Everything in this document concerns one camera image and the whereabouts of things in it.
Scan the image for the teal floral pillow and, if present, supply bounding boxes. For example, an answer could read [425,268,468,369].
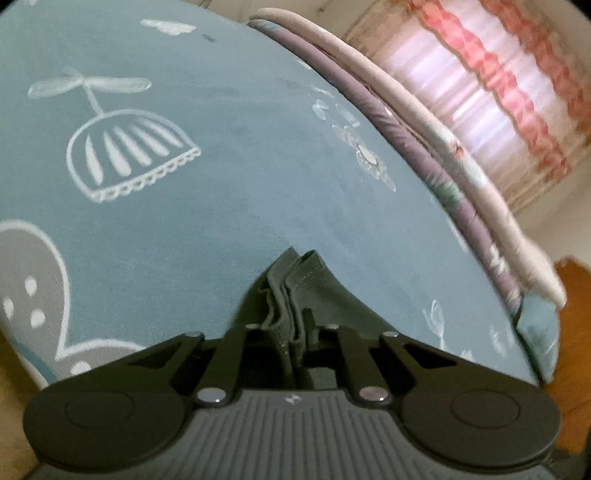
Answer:
[515,295,561,384]

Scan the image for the wooden headboard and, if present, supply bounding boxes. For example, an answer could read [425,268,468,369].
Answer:
[549,258,591,462]

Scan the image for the pink patterned window curtain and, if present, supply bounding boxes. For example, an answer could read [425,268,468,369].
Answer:
[344,0,591,215]

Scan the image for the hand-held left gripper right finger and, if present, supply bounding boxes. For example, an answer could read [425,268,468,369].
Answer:
[302,310,513,406]

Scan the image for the cream floral folded quilt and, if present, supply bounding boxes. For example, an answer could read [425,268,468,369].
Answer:
[256,7,568,308]

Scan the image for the purple floral folded quilt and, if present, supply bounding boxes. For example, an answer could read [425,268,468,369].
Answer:
[249,18,525,301]

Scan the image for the bed with teal floral sheet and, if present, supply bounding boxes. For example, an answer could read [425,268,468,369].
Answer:
[0,0,541,393]

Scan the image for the dark green pants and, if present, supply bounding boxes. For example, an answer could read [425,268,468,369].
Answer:
[226,247,444,384]

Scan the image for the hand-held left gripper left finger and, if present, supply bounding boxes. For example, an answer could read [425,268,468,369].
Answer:
[69,324,273,407]

